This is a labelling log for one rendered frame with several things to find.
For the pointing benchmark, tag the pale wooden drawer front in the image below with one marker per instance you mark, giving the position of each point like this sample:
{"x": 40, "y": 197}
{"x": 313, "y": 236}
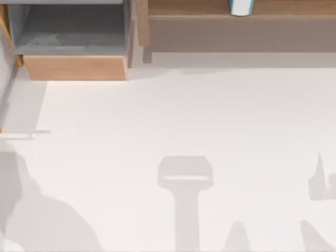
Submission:
{"x": 74, "y": 67}

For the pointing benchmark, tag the wooden open shelf unit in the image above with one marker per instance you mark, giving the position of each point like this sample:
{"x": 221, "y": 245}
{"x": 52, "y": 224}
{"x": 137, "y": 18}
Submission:
{"x": 236, "y": 31}

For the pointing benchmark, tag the pulled-out grey pierced drawer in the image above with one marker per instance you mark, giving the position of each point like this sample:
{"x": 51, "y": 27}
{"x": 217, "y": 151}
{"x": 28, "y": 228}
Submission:
{"x": 71, "y": 31}

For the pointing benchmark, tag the white and teal book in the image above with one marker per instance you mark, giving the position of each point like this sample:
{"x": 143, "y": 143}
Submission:
{"x": 241, "y": 7}

